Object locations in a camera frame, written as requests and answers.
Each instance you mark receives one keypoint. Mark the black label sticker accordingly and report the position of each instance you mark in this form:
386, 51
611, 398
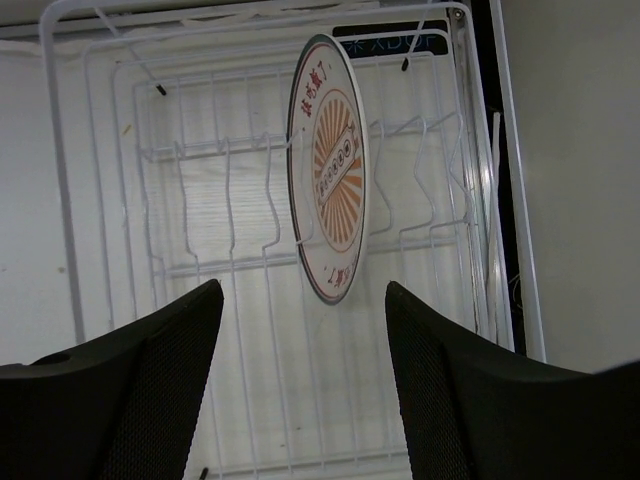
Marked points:
369, 40

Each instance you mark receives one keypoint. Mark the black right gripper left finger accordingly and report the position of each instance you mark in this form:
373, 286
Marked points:
121, 406

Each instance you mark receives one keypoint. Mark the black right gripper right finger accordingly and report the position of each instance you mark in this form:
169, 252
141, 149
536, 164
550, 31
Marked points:
474, 410

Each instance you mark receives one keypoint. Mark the white wire dish rack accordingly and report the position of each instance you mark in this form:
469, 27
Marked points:
170, 140

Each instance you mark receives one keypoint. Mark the white plate orange sunburst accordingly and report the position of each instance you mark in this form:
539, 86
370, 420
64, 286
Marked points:
328, 168

